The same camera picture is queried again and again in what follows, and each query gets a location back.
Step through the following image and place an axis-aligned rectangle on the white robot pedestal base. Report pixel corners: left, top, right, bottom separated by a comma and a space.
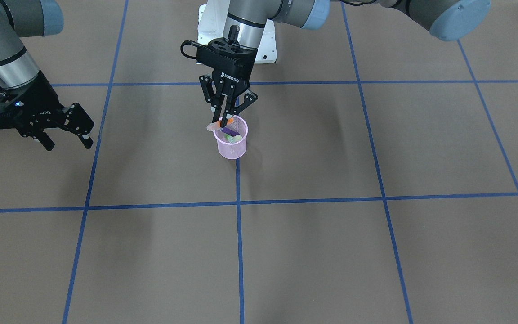
197, 0, 277, 64

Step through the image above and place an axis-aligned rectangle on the green highlighter pen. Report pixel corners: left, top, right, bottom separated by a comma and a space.
226, 135, 243, 144

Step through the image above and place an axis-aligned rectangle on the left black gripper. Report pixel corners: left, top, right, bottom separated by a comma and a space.
195, 38, 259, 127

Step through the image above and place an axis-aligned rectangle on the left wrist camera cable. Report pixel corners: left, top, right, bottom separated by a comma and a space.
180, 40, 205, 59

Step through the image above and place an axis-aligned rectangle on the orange highlighter pen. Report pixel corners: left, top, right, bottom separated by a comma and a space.
206, 117, 235, 131

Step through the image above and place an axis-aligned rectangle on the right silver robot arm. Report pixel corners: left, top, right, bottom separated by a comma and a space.
0, 0, 94, 150

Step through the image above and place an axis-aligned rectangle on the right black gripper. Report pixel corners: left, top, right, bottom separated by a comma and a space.
0, 71, 95, 151

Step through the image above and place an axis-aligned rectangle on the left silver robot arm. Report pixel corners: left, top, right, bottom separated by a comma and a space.
181, 0, 491, 127

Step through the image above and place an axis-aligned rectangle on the purple marker pen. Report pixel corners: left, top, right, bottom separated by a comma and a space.
220, 127, 240, 137

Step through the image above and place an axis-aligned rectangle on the pink mesh pen holder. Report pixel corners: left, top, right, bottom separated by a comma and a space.
212, 116, 249, 160

